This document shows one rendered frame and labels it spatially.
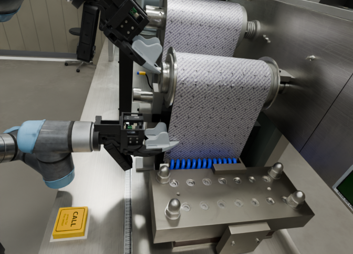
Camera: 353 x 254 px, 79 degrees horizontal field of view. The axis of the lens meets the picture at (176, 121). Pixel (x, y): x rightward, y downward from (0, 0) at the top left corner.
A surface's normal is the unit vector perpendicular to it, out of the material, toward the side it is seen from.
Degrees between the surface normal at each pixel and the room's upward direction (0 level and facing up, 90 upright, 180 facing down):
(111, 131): 90
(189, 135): 90
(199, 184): 0
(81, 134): 44
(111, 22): 90
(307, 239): 0
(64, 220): 0
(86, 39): 90
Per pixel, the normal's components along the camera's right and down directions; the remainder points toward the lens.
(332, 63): -0.97, -0.02
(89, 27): 0.15, 0.59
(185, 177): 0.15, -0.80
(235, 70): 0.22, -0.29
